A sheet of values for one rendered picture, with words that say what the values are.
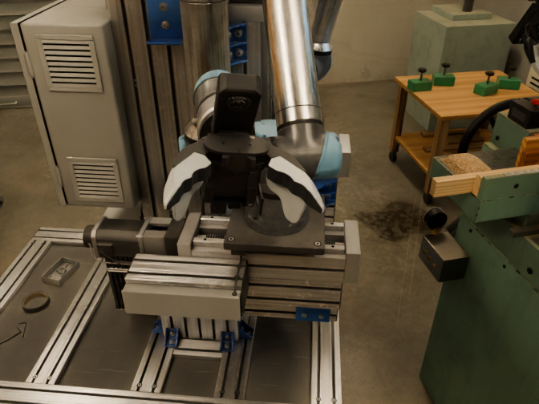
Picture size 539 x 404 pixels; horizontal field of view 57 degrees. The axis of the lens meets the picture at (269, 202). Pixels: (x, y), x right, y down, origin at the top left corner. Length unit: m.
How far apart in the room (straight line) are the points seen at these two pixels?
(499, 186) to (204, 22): 0.70
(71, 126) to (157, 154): 0.21
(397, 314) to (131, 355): 1.05
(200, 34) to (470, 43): 2.77
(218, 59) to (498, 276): 0.87
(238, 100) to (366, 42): 3.83
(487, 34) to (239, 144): 3.13
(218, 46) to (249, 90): 0.43
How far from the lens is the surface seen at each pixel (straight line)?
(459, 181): 1.17
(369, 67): 4.42
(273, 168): 0.52
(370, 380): 1.90
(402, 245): 2.49
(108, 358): 1.74
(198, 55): 0.95
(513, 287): 1.35
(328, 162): 0.77
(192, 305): 1.14
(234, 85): 0.52
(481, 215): 1.21
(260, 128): 1.05
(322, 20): 1.57
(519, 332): 1.38
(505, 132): 1.47
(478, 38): 3.58
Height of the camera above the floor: 1.50
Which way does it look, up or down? 33 degrees down
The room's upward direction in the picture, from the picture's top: straight up
